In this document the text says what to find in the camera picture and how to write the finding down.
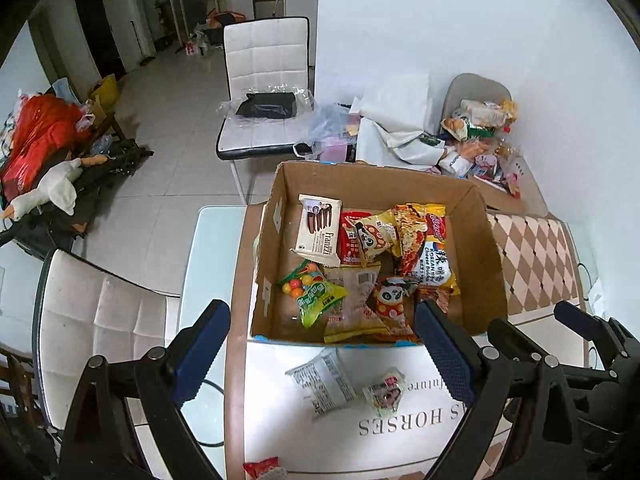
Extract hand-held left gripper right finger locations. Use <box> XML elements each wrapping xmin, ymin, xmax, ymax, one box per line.
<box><xmin>414</xmin><ymin>300</ymin><xmax>583</xmax><ymax>480</ymax></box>

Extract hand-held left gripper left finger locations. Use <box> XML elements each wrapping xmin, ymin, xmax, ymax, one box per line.
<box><xmin>59</xmin><ymin>299</ymin><xmax>232</xmax><ymax>480</ymax></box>

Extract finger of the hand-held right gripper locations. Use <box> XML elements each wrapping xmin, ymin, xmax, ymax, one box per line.
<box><xmin>487</xmin><ymin>317</ymin><xmax>549</xmax><ymax>362</ymax></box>
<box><xmin>553</xmin><ymin>300</ymin><xmax>640</xmax><ymax>376</ymax></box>

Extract orange panda snack packet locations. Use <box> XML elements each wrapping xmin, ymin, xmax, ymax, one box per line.
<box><xmin>397</xmin><ymin>275</ymin><xmax>456</xmax><ymax>321</ymax></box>

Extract small white picture snack packet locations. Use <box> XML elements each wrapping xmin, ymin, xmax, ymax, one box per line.
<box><xmin>362</xmin><ymin>367</ymin><xmax>406</xmax><ymax>409</ymax></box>

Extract triangular panda snack packet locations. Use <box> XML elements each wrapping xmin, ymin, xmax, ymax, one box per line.
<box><xmin>372</xmin><ymin>280</ymin><xmax>418</xmax><ymax>338</ymax></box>

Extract cardboard box blue print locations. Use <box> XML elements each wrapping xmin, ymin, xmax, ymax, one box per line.
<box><xmin>248</xmin><ymin>160</ymin><xmax>510</xmax><ymax>346</ymax></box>

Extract yellow noodle packet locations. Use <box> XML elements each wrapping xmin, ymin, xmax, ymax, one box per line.
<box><xmin>392</xmin><ymin>203</ymin><xmax>460</xmax><ymax>295</ymax></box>

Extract pale pink yellow-edged snack packet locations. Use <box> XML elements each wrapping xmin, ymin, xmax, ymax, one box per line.
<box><xmin>320</xmin><ymin>266</ymin><xmax>388</xmax><ymax>343</ymax></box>

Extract grey white snack packet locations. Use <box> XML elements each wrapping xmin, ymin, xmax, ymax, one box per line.
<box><xmin>285</xmin><ymin>349</ymin><xmax>357</xmax><ymax>418</ymax></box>

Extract green candy packet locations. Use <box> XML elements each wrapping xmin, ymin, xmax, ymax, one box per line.
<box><xmin>278</xmin><ymin>259</ymin><xmax>349</xmax><ymax>329</ymax></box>

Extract small red snack packet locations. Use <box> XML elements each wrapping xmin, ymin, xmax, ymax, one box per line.
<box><xmin>243</xmin><ymin>456</ymin><xmax>288</xmax><ymax>480</ymax></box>

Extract yellow panda snack packet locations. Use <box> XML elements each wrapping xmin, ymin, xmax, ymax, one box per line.
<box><xmin>348</xmin><ymin>210</ymin><xmax>401</xmax><ymax>267</ymax></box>

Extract long red snack packet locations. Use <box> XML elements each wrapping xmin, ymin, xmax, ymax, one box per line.
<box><xmin>337</xmin><ymin>210</ymin><xmax>373</xmax><ymax>267</ymax></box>

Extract white wafer packet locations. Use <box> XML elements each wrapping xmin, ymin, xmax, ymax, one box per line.
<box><xmin>291</xmin><ymin>194</ymin><xmax>343</xmax><ymax>267</ymax></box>

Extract white padded chair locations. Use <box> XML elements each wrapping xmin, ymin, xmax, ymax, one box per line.
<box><xmin>216</xmin><ymin>16</ymin><xmax>318</xmax><ymax>206</ymax></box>
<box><xmin>32</xmin><ymin>249</ymin><xmax>183</xmax><ymax>441</ymax></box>

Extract pile of assorted snack packets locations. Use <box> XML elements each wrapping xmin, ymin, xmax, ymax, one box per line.
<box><xmin>440</xmin><ymin>99</ymin><xmax>526</xmax><ymax>196</ymax></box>

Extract white plush goose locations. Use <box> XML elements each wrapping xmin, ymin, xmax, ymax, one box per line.
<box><xmin>0</xmin><ymin>157</ymin><xmax>108</xmax><ymax>221</ymax></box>

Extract white paper bag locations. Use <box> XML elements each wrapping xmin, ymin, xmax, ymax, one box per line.
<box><xmin>356</xmin><ymin>72</ymin><xmax>446</xmax><ymax>166</ymax></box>

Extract black bag in clear plastic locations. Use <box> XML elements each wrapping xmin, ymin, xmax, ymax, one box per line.
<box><xmin>235</xmin><ymin>91</ymin><xmax>297</xmax><ymax>120</ymax></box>

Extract red bag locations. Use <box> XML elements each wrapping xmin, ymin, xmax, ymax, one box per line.
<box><xmin>0</xmin><ymin>95</ymin><xmax>83</xmax><ymax>196</ymax></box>

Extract yellow bag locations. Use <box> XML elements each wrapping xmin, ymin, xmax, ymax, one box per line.
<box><xmin>90</xmin><ymin>74</ymin><xmax>121</xmax><ymax>111</ymax></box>

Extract orange bag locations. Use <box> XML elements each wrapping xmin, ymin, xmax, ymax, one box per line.
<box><xmin>207</xmin><ymin>10</ymin><xmax>248</xmax><ymax>28</ymax></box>

